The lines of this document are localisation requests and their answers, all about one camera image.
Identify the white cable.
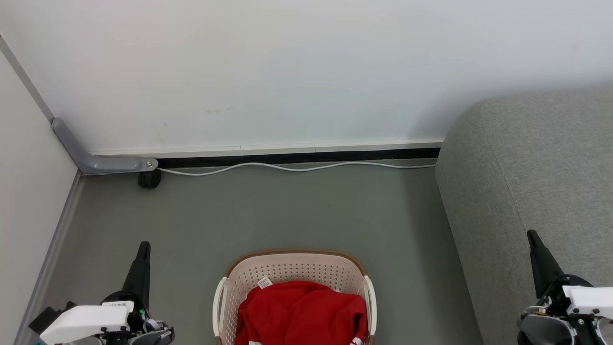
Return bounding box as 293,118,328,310
157,162,436,177

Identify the grey metal partition foot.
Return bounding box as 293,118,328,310
52,117,159,174

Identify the beige perforated laundry basket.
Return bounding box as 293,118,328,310
212,248,378,345

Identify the black caster wheel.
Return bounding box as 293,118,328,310
138,169,162,189

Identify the white wall base strip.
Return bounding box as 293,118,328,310
89,139,445,159

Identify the grey fabric sofa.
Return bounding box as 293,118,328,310
435,90,613,345

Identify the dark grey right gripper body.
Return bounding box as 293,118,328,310
517,274,613,345

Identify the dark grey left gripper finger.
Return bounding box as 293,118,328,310
122,241,151,310

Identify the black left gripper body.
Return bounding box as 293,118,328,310
98,290,175,345

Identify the red jersey with white trim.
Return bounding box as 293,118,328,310
234,280,368,345

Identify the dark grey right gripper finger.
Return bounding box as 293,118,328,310
527,230,566,299

